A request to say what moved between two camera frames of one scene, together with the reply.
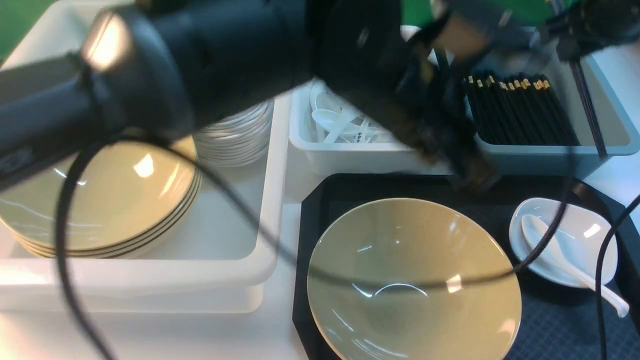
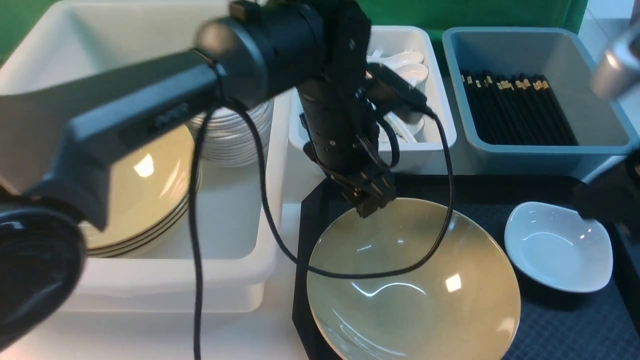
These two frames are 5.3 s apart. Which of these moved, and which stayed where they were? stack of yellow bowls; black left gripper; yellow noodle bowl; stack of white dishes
Moved: black left gripper
Stayed: yellow noodle bowl; stack of white dishes; stack of yellow bowls
